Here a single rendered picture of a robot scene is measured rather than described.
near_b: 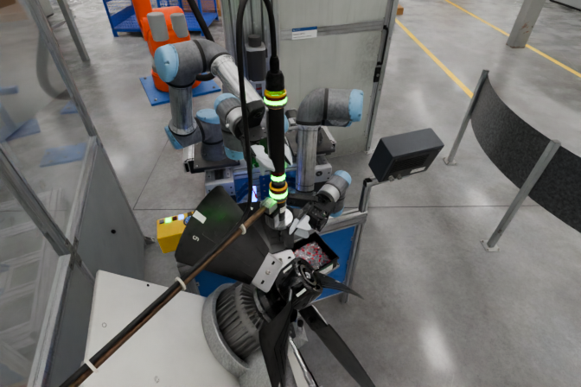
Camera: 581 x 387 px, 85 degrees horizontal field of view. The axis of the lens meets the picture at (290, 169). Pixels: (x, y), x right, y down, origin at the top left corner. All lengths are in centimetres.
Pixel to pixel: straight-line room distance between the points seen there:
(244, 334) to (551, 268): 250
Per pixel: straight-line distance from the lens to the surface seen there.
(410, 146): 142
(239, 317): 93
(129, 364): 81
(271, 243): 103
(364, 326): 225
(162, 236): 129
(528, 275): 291
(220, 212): 83
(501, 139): 271
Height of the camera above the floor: 200
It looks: 39 degrees down
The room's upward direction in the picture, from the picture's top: straight up
